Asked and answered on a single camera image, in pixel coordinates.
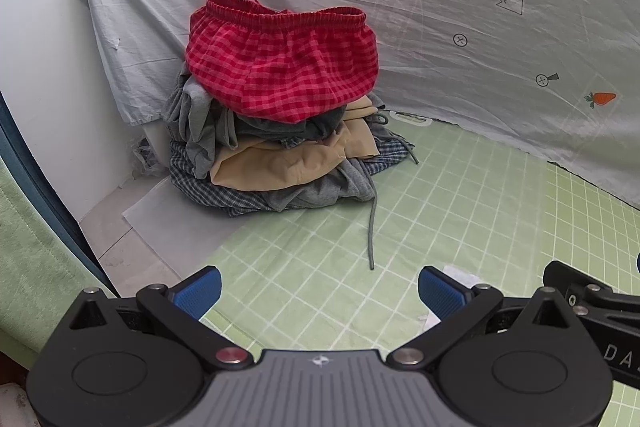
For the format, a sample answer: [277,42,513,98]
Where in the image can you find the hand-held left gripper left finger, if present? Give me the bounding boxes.
[67,266,253,368]

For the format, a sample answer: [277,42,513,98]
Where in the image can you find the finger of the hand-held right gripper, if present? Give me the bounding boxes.
[542,260,640,320]

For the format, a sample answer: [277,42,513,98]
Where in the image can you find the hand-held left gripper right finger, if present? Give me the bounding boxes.
[386,266,576,368]

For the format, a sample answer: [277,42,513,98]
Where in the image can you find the red checked shorts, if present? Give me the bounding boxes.
[185,0,381,124]

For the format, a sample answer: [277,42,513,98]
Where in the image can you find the white paper scrap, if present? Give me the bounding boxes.
[417,263,481,333]

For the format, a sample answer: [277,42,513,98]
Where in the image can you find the green grid mat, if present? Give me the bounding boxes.
[200,114,640,427]

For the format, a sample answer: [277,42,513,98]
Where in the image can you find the blue plaid garment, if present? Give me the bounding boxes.
[167,127,416,218]

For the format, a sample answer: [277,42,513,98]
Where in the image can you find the crumpled clear plastic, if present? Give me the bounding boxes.
[131,139,163,180]

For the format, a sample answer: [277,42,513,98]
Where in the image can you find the beige garment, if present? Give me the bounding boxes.
[210,94,381,185]

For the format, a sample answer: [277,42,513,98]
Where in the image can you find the green cloth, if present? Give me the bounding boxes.
[0,154,118,358]

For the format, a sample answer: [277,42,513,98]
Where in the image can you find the white plastic tag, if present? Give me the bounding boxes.
[389,109,433,126]

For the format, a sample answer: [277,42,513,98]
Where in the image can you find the carrot print grey sheet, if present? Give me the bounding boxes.
[72,0,640,210]

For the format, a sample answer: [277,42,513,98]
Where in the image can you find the light grey drawstring garment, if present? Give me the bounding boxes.
[260,159,381,271]

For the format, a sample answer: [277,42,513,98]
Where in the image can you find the dark grey drawstring garment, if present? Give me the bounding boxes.
[165,62,421,180]

